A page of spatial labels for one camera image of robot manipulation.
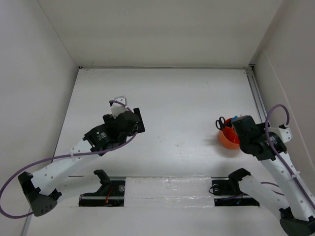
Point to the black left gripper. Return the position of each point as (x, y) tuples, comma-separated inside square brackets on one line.
[(139, 128)]

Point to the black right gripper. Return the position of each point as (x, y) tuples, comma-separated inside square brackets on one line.
[(262, 127)]

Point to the black handled scissors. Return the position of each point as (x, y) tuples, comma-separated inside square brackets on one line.
[(221, 123)]

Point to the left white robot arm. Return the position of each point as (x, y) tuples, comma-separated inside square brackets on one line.
[(45, 188)]

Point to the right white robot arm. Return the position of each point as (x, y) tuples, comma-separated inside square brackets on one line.
[(294, 206)]

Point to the orange round organizer container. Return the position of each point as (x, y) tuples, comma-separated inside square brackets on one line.
[(228, 136)]

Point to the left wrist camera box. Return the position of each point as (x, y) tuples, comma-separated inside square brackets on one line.
[(118, 105)]

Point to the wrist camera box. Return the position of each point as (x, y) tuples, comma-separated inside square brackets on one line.
[(118, 105), (283, 132)]

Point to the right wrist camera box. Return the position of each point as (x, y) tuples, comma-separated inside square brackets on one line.
[(283, 132)]

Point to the black front mounting rail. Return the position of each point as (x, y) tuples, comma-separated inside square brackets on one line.
[(173, 192)]

